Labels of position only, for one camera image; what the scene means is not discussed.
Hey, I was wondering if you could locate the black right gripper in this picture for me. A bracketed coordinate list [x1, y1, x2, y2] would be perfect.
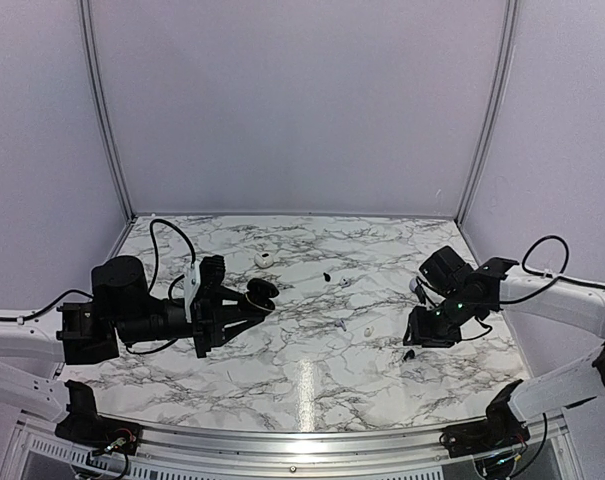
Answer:
[403, 289, 482, 348]

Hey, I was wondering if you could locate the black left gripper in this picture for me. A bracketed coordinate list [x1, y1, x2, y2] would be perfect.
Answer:
[115, 287, 266, 360]

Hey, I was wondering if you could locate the black earbud charging case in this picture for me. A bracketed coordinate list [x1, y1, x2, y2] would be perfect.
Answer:
[245, 278, 279, 312]

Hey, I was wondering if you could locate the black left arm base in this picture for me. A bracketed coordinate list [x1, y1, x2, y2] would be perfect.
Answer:
[55, 380, 142, 455]

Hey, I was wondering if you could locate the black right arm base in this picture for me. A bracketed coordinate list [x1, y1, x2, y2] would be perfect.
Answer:
[439, 380, 530, 458]

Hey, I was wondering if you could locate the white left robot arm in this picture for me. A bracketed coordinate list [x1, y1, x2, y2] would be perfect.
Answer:
[0, 255, 279, 445]

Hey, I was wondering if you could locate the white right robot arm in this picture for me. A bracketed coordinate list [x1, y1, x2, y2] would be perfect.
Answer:
[403, 257, 605, 448]

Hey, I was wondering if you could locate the beige earbud charging case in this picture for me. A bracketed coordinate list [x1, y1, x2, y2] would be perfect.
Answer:
[254, 252, 274, 269]

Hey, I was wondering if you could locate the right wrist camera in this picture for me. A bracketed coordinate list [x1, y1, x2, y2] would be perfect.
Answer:
[419, 246, 473, 296]

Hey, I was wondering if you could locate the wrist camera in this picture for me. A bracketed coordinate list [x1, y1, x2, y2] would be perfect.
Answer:
[419, 246, 473, 296]
[183, 255, 226, 323]

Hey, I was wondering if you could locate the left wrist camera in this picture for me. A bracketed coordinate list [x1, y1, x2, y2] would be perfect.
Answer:
[183, 255, 226, 323]

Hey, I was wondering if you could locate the aluminium front frame rail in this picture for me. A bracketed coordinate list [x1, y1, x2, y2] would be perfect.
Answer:
[11, 409, 568, 480]

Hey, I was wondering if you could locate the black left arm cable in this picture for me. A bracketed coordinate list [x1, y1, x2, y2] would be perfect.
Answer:
[0, 218, 203, 356]

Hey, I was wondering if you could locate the right aluminium corner post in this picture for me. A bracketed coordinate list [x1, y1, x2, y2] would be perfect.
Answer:
[455, 0, 521, 228]

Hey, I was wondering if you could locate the aluminium corner post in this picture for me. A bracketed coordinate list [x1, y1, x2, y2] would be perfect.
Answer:
[77, 0, 136, 223]
[455, 0, 521, 228]

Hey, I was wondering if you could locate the left aluminium corner post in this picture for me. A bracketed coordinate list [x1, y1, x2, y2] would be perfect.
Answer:
[77, 0, 136, 223]

